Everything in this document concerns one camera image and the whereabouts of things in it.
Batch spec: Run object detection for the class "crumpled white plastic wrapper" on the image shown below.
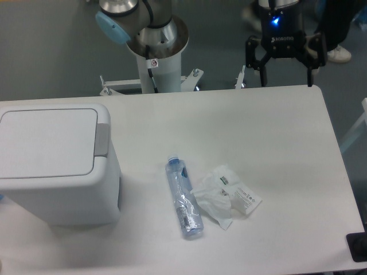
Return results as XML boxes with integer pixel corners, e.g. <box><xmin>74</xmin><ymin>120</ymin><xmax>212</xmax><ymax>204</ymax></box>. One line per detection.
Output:
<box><xmin>191</xmin><ymin>165</ymin><xmax>262</xmax><ymax>230</ymax></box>

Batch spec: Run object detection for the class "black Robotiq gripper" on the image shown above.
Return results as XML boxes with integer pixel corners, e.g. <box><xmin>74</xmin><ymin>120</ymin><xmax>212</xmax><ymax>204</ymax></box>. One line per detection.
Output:
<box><xmin>245</xmin><ymin>1</ymin><xmax>327</xmax><ymax>87</ymax></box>

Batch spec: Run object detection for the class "white plastic trash can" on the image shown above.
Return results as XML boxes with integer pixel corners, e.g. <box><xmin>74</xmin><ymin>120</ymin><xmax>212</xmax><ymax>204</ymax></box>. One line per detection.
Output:
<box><xmin>1</xmin><ymin>103</ymin><xmax>121</xmax><ymax>226</ymax></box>

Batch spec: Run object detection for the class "white sneaker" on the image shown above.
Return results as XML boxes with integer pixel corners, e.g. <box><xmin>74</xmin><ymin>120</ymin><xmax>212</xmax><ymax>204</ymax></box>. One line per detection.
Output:
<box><xmin>327</xmin><ymin>45</ymin><xmax>352</xmax><ymax>64</ymax></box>

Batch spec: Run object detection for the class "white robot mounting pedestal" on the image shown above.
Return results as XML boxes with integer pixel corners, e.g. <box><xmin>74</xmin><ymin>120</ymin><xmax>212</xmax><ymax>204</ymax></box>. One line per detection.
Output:
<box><xmin>135</xmin><ymin>53</ymin><xmax>181</xmax><ymax>94</ymax></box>

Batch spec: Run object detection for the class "person in black trousers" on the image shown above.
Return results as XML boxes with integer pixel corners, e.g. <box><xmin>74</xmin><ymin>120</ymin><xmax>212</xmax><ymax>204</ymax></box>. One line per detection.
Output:
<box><xmin>314</xmin><ymin>0</ymin><xmax>365</xmax><ymax>52</ymax></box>

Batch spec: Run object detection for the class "clear plastic water bottle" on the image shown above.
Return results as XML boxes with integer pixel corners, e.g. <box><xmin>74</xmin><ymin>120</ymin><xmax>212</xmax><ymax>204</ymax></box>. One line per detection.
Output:
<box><xmin>165</xmin><ymin>154</ymin><xmax>204</xmax><ymax>240</ymax></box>

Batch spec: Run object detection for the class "white metal base frame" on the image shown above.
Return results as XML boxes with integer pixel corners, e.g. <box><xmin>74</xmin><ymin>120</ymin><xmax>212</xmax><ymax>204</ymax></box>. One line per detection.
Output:
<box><xmin>99</xmin><ymin>65</ymin><xmax>247</xmax><ymax>96</ymax></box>

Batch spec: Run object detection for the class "grey lid push button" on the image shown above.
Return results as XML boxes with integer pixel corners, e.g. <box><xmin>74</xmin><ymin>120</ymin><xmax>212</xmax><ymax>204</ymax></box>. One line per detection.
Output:
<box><xmin>94</xmin><ymin>123</ymin><xmax>110</xmax><ymax>157</ymax></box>

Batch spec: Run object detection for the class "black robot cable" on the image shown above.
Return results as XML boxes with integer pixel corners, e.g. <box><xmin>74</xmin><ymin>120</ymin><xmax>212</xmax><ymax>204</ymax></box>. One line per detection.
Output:
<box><xmin>145</xmin><ymin>45</ymin><xmax>159</xmax><ymax>94</ymax></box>

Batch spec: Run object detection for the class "white trash can lid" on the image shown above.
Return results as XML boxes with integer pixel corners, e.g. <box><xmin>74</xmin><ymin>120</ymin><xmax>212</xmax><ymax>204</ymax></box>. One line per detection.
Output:
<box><xmin>1</xmin><ymin>109</ymin><xmax>97</xmax><ymax>179</ymax></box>

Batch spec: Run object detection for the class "white frame at right edge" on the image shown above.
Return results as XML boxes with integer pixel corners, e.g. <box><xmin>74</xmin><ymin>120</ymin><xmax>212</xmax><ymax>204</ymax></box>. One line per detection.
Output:
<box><xmin>339</xmin><ymin>98</ymin><xmax>366</xmax><ymax>154</ymax></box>

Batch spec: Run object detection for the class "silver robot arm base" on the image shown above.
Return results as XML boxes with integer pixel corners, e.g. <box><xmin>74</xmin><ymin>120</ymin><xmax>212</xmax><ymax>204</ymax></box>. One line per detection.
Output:
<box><xmin>95</xmin><ymin>1</ymin><xmax>189</xmax><ymax>59</ymax></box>

